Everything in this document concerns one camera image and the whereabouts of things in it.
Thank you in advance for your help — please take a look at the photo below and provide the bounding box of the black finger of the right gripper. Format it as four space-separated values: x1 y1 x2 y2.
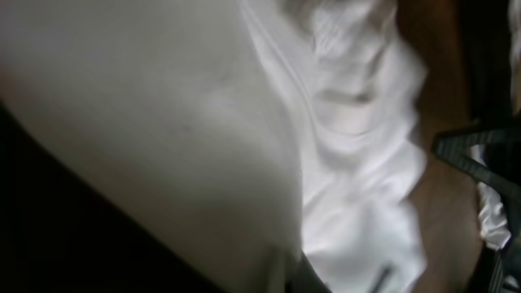
431 125 520 203

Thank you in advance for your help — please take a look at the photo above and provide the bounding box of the folded black shirt with logo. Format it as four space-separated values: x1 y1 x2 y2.
1 110 218 293

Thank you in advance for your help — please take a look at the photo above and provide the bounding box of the white t-shirt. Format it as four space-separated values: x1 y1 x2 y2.
1 0 425 292

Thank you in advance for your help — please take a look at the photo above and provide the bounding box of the white cloth under pile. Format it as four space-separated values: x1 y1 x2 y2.
470 144 513 251

